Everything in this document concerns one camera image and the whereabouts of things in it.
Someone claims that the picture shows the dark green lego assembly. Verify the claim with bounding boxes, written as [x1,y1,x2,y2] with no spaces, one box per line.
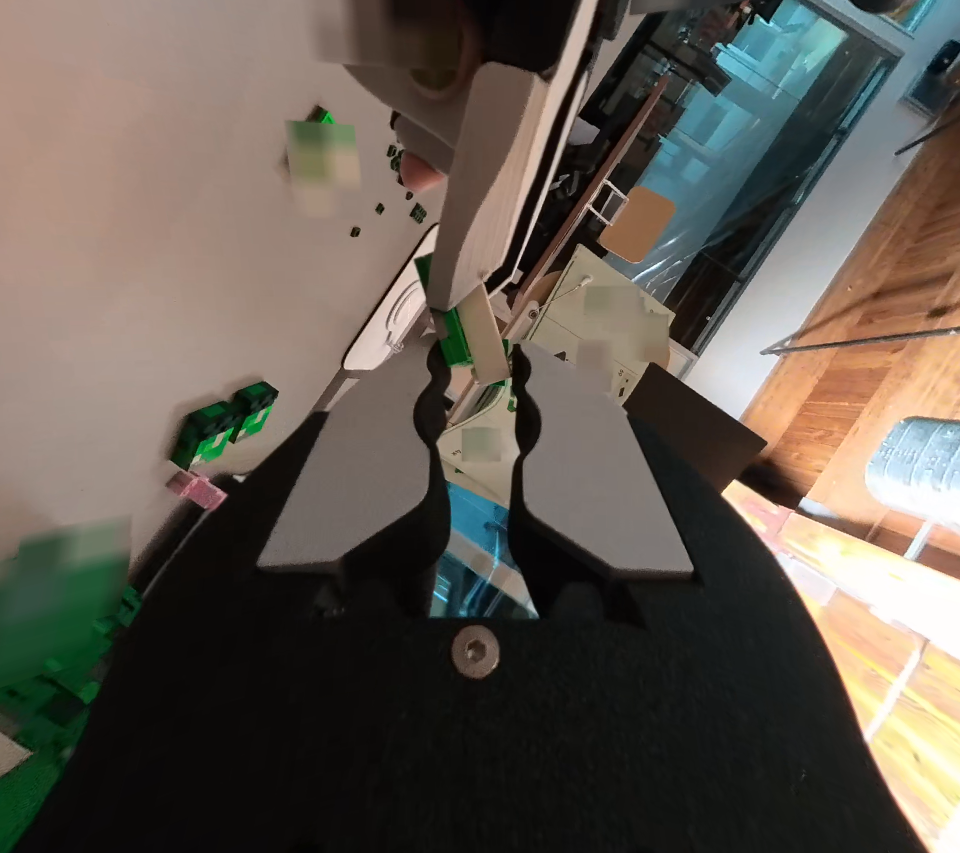
[168,382,280,470]

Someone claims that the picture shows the heap of green lego pieces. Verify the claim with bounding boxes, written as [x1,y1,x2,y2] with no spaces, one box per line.
[0,583,144,853]

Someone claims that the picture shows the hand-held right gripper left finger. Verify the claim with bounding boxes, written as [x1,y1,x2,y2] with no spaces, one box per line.
[257,341,453,618]

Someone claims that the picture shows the lego instruction booklet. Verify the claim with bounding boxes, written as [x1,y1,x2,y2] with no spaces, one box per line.
[438,244,676,487]

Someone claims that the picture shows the dark brown panel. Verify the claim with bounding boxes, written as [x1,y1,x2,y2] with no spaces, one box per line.
[622,361,768,494]

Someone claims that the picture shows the person's left hand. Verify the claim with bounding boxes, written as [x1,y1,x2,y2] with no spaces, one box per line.
[397,148,445,193]

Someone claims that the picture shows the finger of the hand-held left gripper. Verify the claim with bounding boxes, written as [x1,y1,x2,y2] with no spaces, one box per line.
[427,61,549,312]
[486,75,591,293]

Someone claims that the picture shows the wooden seat chair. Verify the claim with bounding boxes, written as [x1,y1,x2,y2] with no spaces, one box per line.
[581,181,676,265]

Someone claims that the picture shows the grey ribbed cylinder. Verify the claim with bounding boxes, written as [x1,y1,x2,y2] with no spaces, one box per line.
[864,416,960,532]

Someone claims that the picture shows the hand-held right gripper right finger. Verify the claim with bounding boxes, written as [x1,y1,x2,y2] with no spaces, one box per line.
[508,340,695,620]

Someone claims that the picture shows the pink lego brick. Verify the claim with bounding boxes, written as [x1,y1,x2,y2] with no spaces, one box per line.
[165,470,228,511]

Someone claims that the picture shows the white rounded tray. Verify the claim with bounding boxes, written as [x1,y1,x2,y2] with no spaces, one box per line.
[341,223,444,374]

